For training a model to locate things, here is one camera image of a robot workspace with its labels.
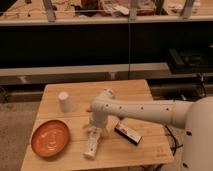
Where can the orange ceramic bowl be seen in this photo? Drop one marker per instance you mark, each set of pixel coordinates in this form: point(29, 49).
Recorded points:
point(50, 138)

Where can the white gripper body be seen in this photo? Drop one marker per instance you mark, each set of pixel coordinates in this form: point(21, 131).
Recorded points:
point(98, 120)

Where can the long workbench with frame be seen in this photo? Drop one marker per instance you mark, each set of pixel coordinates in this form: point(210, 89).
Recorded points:
point(58, 41)

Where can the white plastic bottle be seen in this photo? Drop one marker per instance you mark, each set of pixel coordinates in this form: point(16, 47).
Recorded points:
point(92, 145)

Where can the black red white box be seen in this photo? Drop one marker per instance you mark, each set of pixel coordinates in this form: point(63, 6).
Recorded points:
point(128, 133)

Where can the white paper cup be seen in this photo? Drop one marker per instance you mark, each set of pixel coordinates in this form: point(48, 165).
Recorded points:
point(65, 102)

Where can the black equipment box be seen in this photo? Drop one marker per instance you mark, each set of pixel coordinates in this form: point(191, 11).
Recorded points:
point(190, 61)

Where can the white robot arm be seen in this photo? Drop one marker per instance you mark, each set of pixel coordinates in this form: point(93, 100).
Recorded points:
point(196, 118)

